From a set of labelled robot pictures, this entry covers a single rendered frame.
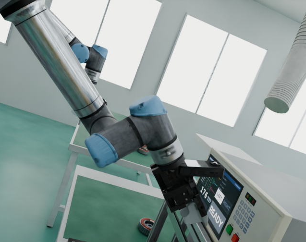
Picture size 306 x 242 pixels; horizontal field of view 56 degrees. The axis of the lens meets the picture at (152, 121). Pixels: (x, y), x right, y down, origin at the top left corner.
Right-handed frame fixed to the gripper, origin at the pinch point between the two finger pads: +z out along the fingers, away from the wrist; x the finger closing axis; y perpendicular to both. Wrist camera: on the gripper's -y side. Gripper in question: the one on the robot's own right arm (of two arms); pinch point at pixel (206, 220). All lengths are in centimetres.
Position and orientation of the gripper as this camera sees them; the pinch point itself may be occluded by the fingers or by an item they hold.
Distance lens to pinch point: 79.9
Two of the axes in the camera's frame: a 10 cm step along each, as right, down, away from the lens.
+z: 4.0, 8.8, 2.8
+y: -9.1, 4.2, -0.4
